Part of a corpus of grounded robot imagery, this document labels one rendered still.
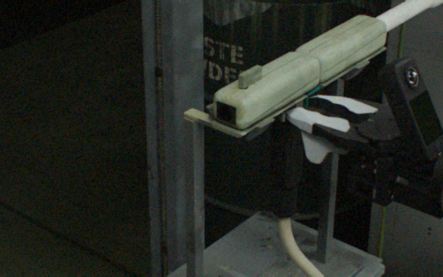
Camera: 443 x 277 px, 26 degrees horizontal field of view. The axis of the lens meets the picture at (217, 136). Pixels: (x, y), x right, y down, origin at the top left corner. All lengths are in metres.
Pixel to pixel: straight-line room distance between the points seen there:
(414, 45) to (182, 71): 0.50
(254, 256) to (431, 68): 0.45
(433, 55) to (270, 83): 0.56
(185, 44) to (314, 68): 0.18
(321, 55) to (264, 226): 0.39
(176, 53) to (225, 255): 0.34
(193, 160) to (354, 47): 0.25
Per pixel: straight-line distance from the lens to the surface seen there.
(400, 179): 1.08
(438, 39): 1.56
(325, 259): 1.35
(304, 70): 1.11
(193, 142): 1.12
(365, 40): 1.21
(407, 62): 1.04
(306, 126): 1.09
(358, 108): 1.12
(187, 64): 1.22
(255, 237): 1.42
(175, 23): 1.18
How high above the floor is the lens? 1.60
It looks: 29 degrees down
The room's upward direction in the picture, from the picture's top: straight up
